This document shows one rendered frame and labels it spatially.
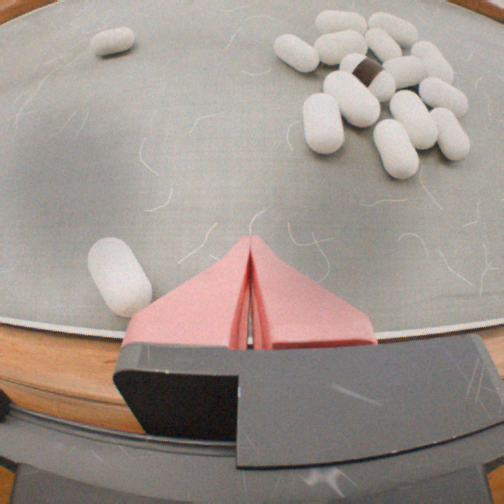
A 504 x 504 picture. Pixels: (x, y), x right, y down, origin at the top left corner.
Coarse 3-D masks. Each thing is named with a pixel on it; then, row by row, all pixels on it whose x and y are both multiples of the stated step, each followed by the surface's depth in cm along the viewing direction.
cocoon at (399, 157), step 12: (384, 120) 15; (384, 132) 14; (396, 132) 14; (384, 144) 14; (396, 144) 14; (408, 144) 14; (384, 156) 15; (396, 156) 14; (408, 156) 14; (396, 168) 14; (408, 168) 14
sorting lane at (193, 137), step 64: (64, 0) 21; (128, 0) 20; (192, 0) 20; (256, 0) 19; (320, 0) 20; (384, 0) 20; (0, 64) 19; (64, 64) 18; (128, 64) 18; (192, 64) 18; (256, 64) 17; (320, 64) 17; (0, 128) 17; (64, 128) 17; (128, 128) 16; (192, 128) 16; (256, 128) 16; (0, 192) 16; (64, 192) 15; (128, 192) 15; (192, 192) 15; (256, 192) 15; (320, 192) 15; (384, 192) 15; (448, 192) 15; (0, 256) 15; (64, 256) 15; (192, 256) 15; (320, 256) 14; (384, 256) 14; (448, 256) 14; (0, 320) 14; (64, 320) 14; (128, 320) 14; (384, 320) 14; (448, 320) 14
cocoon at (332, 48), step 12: (324, 36) 16; (336, 36) 16; (348, 36) 16; (360, 36) 16; (324, 48) 16; (336, 48) 16; (348, 48) 16; (360, 48) 16; (324, 60) 17; (336, 60) 16
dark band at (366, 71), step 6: (366, 60) 15; (372, 60) 15; (360, 66) 15; (366, 66) 15; (372, 66) 15; (378, 66) 15; (354, 72) 15; (360, 72) 15; (366, 72) 15; (372, 72) 15; (378, 72) 15; (360, 78) 15; (366, 78) 15; (372, 78) 15; (366, 84) 15
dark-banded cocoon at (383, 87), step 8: (352, 56) 15; (360, 56) 15; (344, 64) 16; (352, 64) 15; (384, 72) 15; (376, 80) 15; (384, 80) 15; (392, 80) 15; (368, 88) 16; (376, 88) 15; (384, 88) 15; (392, 88) 15; (376, 96) 16; (384, 96) 15
